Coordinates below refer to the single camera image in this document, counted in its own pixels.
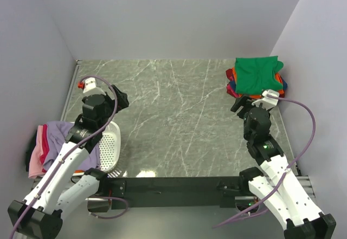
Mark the lavender t shirt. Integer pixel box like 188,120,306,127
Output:
42,121,101,171

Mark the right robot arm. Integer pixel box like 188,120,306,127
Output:
231,91,336,238

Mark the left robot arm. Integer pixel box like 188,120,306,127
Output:
8,85,129,238

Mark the orange folded t shirt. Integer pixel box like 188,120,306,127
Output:
230,67,285,100

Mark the green folded t shirt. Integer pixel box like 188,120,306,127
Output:
234,56,284,95

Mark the red folded t shirt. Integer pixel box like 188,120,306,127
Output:
226,69,235,81

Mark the blue folded t shirt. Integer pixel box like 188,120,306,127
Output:
281,77,288,91

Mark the white perforated laundry basket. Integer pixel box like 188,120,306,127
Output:
73,121,121,173

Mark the magenta t shirt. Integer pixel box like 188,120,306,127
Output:
40,124,49,165

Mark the black base beam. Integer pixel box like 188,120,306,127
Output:
94,176,253,208

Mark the black garment in basket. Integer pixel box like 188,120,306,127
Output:
24,133,37,172

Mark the pink t shirt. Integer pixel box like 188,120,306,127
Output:
28,125,46,179

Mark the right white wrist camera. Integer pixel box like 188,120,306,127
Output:
252,89,280,110

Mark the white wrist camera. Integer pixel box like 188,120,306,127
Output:
252,89,280,110
78,77,105,96

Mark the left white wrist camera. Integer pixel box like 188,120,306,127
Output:
78,77,105,96

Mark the aluminium rail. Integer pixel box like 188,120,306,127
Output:
31,176,316,199

